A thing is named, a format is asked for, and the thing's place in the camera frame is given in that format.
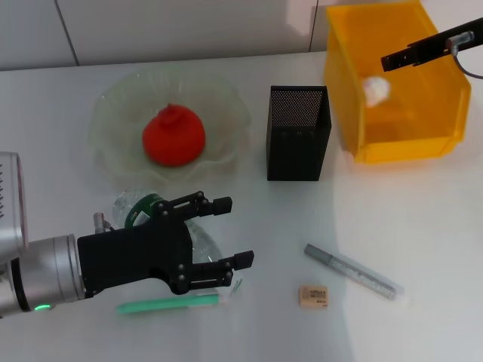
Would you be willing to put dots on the black mesh pen holder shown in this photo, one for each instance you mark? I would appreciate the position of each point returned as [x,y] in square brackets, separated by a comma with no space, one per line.
[298,154]

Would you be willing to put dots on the silver black left wrist box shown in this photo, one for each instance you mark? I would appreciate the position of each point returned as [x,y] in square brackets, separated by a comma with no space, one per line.
[13,200]

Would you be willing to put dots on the grey pen clear cap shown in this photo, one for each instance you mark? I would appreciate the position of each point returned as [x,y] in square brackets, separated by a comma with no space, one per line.
[354,273]

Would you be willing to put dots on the clear water bottle green label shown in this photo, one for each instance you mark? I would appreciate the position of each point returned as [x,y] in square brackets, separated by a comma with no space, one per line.
[130,209]

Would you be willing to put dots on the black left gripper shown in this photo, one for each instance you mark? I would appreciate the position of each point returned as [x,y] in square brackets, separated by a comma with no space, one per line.
[136,256]

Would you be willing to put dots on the clear green glass fruit plate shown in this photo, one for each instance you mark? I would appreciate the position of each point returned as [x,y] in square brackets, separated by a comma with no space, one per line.
[113,124]

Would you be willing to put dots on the white paper ball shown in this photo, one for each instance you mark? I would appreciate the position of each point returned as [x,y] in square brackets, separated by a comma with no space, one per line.
[375,90]

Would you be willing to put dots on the green pen white cap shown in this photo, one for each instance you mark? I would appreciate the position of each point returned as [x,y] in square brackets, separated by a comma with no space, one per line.
[170,303]

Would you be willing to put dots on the yellow plastic bin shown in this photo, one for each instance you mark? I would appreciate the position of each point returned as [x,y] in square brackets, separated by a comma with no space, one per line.
[411,120]

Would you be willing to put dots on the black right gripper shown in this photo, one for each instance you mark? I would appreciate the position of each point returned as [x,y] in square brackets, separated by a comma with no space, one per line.
[441,39]

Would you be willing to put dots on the small beige eraser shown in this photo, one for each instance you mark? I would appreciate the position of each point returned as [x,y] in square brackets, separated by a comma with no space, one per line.
[313,297]

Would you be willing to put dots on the orange fruit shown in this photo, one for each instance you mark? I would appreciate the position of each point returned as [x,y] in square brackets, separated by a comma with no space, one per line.
[173,139]

